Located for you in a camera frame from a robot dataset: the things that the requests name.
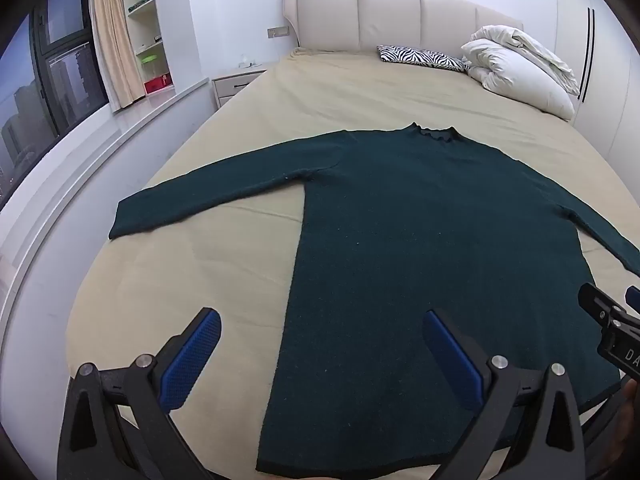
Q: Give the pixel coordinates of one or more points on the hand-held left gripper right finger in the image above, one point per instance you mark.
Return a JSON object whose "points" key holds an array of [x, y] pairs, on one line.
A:
{"points": [[450, 360]]}

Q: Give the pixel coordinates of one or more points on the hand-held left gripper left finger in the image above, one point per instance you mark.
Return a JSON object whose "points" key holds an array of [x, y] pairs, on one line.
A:
{"points": [[192, 360]]}

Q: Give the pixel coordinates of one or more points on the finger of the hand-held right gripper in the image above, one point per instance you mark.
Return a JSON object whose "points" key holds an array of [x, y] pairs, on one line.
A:
{"points": [[634, 299], [595, 302]]}

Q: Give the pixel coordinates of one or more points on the dark green sweater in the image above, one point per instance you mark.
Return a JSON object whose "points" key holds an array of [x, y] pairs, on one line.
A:
{"points": [[400, 235]]}

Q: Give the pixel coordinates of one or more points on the person's right hand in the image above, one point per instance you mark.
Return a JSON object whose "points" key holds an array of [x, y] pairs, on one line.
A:
{"points": [[629, 410]]}

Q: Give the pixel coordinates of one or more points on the white window ledge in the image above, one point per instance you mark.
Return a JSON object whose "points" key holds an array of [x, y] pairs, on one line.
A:
{"points": [[100, 145]]}

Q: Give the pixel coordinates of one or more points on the white wardrobe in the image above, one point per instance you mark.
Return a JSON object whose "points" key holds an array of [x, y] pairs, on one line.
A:
{"points": [[610, 60]]}

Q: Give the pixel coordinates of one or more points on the white folded duvet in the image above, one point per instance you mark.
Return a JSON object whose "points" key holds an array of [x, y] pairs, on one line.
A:
{"points": [[520, 72]]}

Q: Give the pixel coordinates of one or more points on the red box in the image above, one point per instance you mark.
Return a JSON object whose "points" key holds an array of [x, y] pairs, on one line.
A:
{"points": [[158, 84]]}

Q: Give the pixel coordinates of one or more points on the white nightstand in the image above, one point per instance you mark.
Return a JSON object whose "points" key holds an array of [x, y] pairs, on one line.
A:
{"points": [[235, 85]]}

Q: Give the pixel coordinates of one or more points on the bed with beige sheet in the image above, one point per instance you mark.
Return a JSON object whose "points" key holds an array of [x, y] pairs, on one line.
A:
{"points": [[350, 95]]}

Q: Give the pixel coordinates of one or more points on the zebra print pillow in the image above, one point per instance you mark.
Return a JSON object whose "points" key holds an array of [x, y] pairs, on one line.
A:
{"points": [[422, 57]]}

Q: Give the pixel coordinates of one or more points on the green plastic item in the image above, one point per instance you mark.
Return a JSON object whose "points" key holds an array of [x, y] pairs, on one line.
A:
{"points": [[149, 58]]}

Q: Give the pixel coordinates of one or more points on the dark framed window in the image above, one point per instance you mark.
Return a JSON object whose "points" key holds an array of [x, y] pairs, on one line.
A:
{"points": [[55, 70]]}

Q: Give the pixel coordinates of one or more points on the beige curtain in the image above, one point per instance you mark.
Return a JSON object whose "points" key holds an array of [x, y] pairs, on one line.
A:
{"points": [[114, 35]]}

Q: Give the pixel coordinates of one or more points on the cream padded headboard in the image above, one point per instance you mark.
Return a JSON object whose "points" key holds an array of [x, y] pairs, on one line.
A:
{"points": [[390, 15]]}

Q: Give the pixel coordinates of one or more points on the green book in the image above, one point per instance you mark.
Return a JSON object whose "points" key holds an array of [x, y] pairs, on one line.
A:
{"points": [[141, 4]]}

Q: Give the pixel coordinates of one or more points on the white wall shelf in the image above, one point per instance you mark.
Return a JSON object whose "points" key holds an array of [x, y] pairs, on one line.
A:
{"points": [[147, 25]]}

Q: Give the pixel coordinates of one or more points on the wall switch panel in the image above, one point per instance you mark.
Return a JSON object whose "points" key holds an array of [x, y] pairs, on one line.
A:
{"points": [[278, 32]]}

